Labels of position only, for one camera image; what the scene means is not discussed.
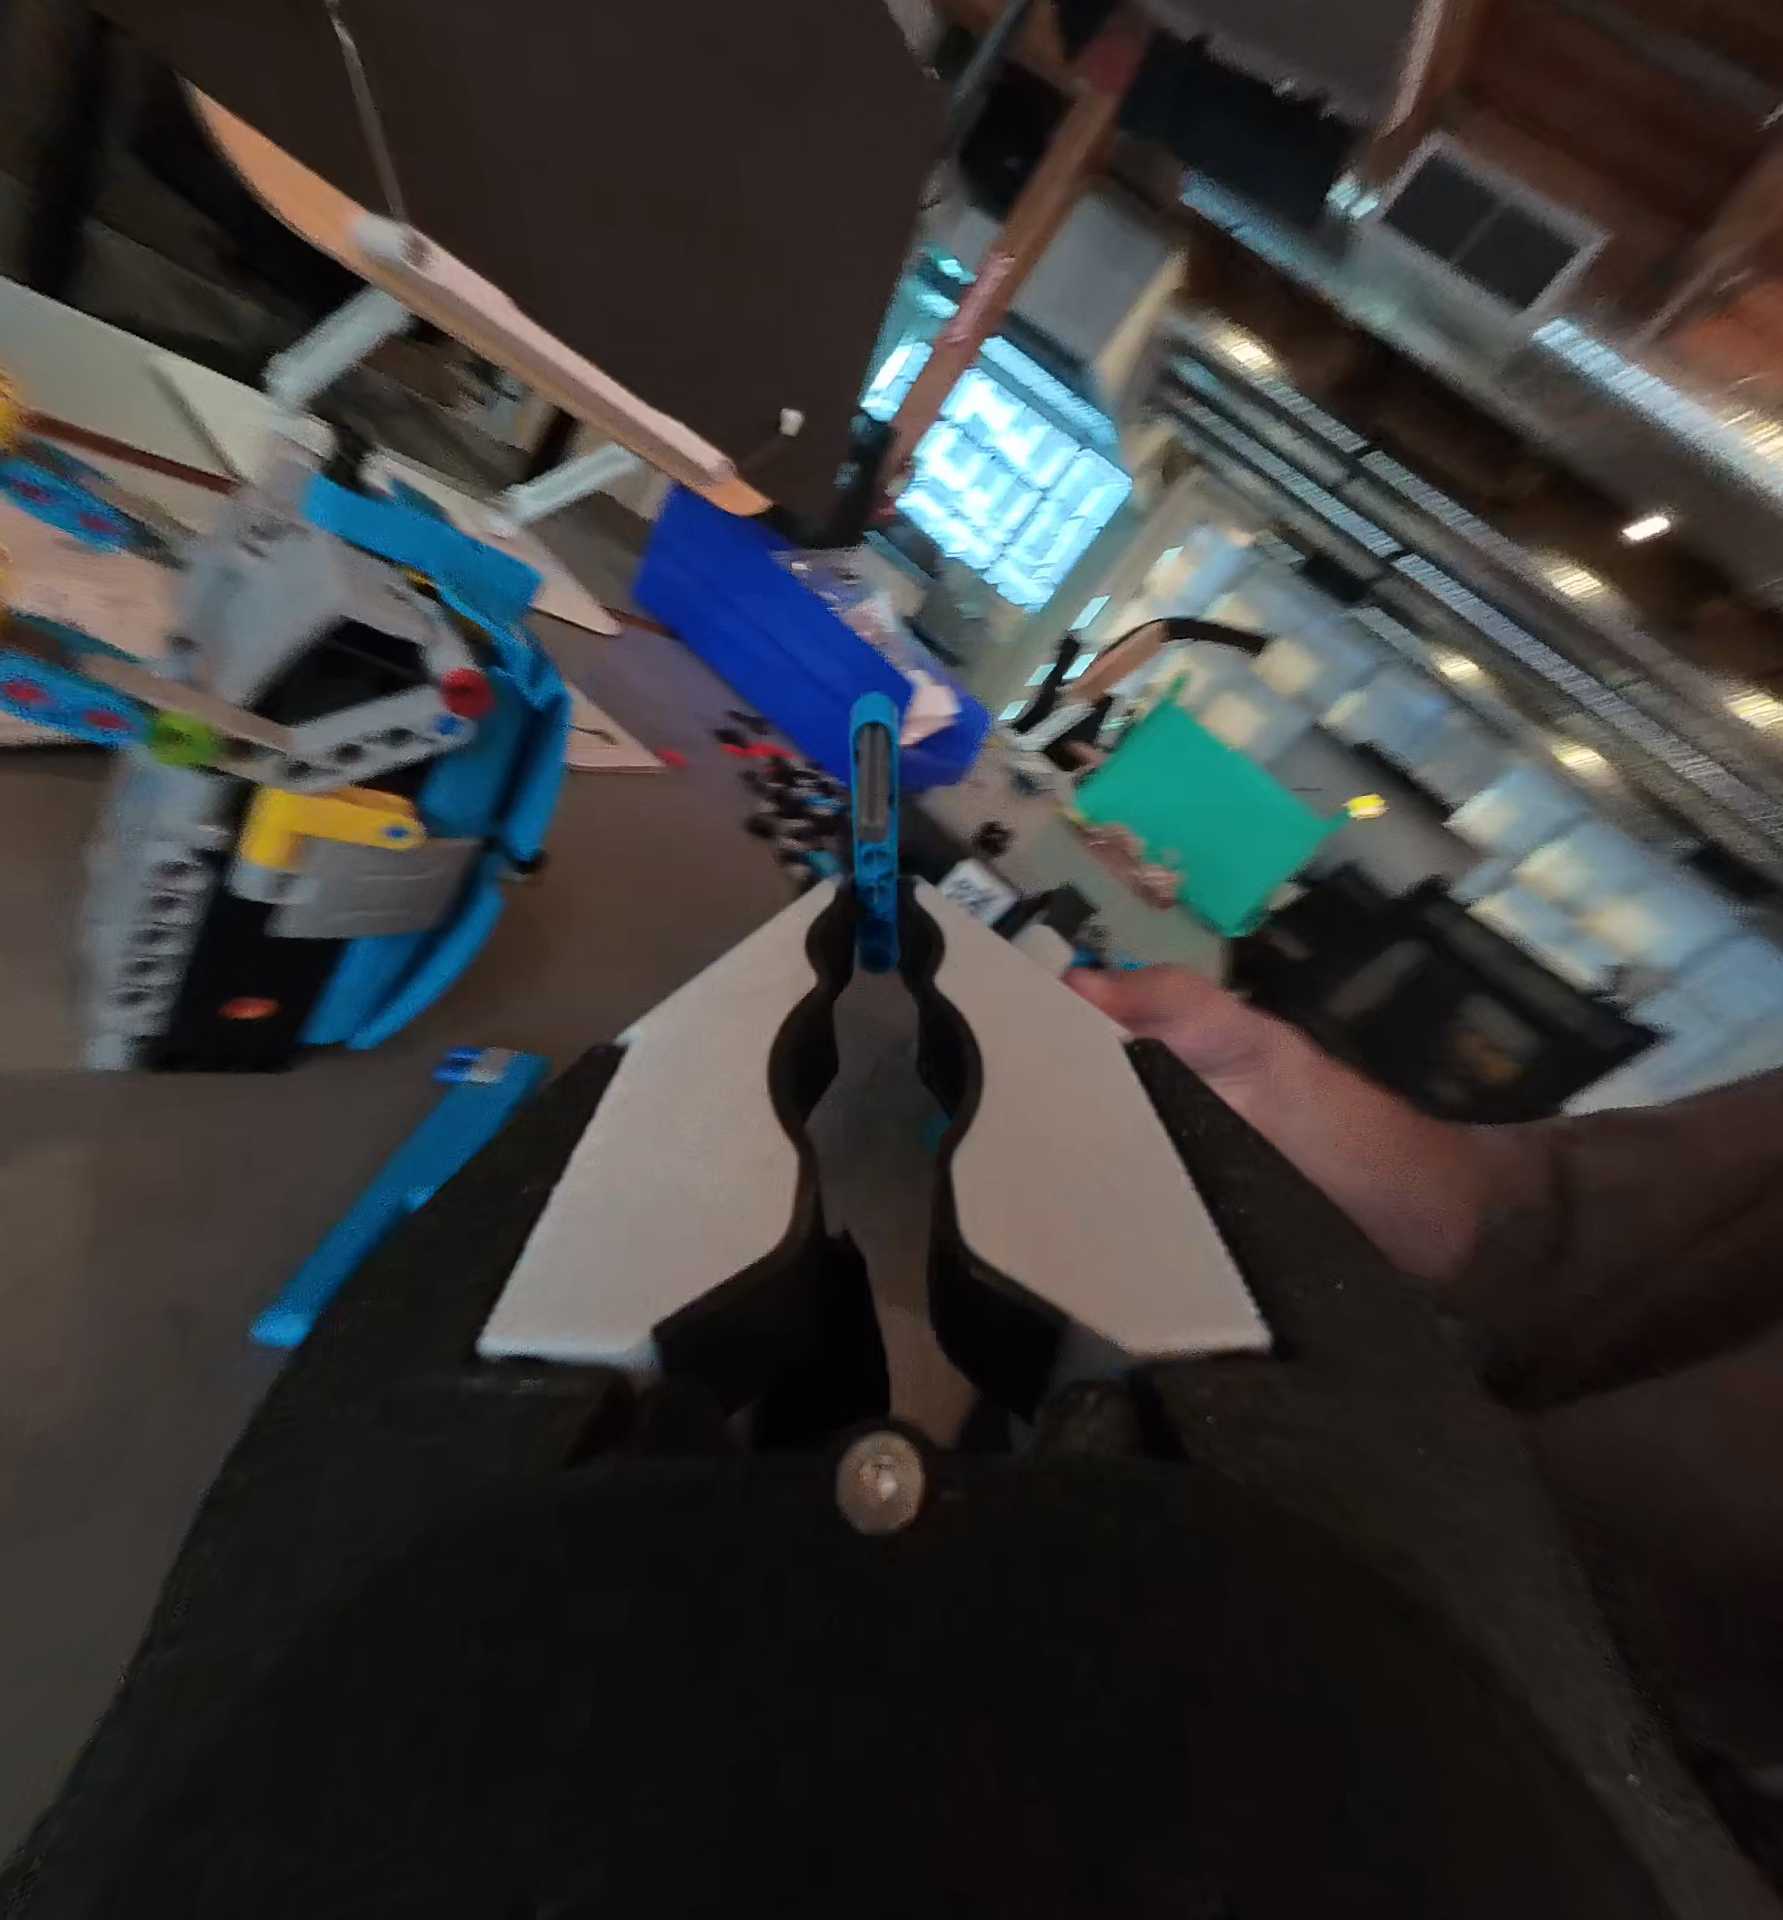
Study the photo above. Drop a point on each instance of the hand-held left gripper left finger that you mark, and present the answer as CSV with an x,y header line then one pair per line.
x,y
635,1186

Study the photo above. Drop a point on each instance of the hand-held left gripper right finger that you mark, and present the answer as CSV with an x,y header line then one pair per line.
x,y
1101,1186

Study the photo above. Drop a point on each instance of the short blue beam with pins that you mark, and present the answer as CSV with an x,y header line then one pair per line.
x,y
411,1186

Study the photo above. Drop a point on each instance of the long blue perforated beam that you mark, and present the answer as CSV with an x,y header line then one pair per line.
x,y
881,900

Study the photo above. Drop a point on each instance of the pile of small building bricks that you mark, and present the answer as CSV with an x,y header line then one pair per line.
x,y
793,804

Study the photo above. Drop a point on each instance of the black axle rod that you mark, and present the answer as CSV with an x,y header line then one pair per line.
x,y
876,781

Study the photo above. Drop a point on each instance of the person's right forearm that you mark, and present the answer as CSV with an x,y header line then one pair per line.
x,y
1582,1201

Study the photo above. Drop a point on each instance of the grey desk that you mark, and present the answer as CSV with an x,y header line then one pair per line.
x,y
80,1201

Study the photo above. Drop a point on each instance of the person's right hand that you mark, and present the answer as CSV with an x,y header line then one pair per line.
x,y
1207,1036

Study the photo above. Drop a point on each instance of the teal plastic panel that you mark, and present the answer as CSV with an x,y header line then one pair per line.
x,y
1207,827

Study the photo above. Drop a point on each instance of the black mesh office chair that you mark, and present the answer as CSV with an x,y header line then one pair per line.
x,y
1430,1006

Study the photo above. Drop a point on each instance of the blue brick-built toy model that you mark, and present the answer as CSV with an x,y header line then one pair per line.
x,y
380,900

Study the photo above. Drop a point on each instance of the brown and black chair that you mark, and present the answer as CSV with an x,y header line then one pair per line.
x,y
1131,653

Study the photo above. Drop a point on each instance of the blue plastic bin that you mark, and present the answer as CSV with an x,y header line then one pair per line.
x,y
772,615

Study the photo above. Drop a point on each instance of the white stand base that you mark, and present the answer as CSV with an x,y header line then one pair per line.
x,y
562,593

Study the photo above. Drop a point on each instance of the clear plastic bags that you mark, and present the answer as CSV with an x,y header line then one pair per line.
x,y
876,631

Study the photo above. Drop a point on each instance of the paned window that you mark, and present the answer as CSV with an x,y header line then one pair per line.
x,y
1011,481

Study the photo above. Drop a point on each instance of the person's brown clothing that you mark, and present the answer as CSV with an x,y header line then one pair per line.
x,y
1702,1575

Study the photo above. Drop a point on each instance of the black monitor panel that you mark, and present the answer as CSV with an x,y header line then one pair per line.
x,y
606,180

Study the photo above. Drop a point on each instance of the white vent grille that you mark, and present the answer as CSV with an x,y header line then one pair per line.
x,y
1493,225

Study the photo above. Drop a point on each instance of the light wooden board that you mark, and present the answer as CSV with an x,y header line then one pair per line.
x,y
276,165

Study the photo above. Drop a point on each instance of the silver ventilation duct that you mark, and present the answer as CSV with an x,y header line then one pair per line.
x,y
1702,436

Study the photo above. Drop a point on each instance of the brown post with red label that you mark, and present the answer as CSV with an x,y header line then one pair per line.
x,y
1026,225

